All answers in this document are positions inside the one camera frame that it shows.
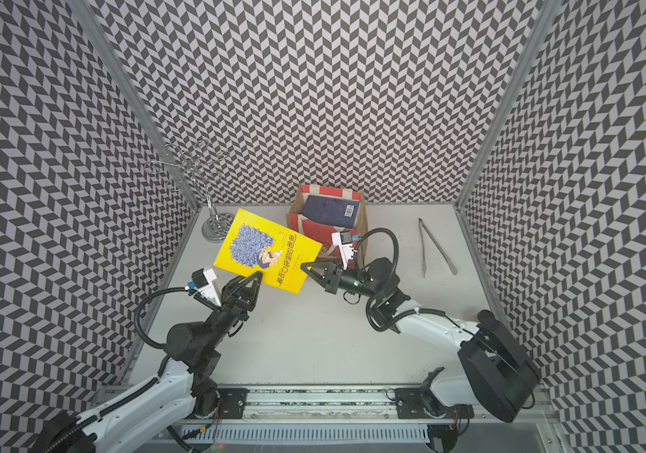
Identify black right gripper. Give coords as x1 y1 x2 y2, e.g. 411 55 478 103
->
303 256 383 299

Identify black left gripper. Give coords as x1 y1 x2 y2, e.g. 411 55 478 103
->
205 267 264 351

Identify yellow book blue illustration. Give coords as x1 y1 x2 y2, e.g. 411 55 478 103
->
215 209 322 294

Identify red burlap Christmas bag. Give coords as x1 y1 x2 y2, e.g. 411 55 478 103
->
285 184 368 260

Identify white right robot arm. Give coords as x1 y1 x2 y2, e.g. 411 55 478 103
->
300 259 541 423

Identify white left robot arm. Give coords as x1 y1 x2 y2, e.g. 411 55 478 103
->
31 270 263 452

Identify stainless steel kitchen tongs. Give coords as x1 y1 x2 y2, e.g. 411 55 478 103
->
417 218 459 277

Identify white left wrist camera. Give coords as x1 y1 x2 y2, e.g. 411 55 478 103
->
185 268 222 310

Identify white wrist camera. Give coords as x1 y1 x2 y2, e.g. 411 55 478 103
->
332 230 358 270
185 268 222 310

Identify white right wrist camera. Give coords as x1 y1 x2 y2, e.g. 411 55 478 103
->
332 230 358 270

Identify chrome wire jewelry stand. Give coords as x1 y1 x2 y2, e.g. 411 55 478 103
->
144 138 234 243

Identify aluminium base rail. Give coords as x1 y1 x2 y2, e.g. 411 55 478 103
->
84 383 562 453

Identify aluminium corner frame post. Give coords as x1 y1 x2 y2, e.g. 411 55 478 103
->
66 0 200 211

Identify right aluminium corner post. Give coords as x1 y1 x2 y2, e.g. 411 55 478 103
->
455 0 563 210

